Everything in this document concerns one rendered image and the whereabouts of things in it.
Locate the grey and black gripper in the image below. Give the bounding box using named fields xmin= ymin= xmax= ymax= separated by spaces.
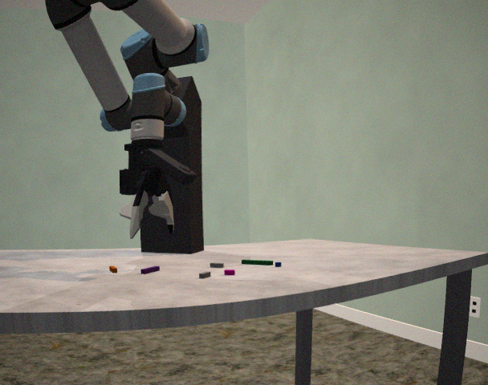
xmin=120 ymin=139 xmax=174 ymax=239

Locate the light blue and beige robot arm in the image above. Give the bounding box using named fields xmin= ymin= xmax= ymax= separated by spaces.
xmin=45 ymin=0 xmax=209 ymax=184

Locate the green rod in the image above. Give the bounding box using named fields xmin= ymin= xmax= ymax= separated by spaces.
xmin=242 ymin=260 xmax=273 ymax=265

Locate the purple rod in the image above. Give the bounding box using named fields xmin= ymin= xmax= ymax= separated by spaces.
xmin=141 ymin=266 xmax=160 ymax=274

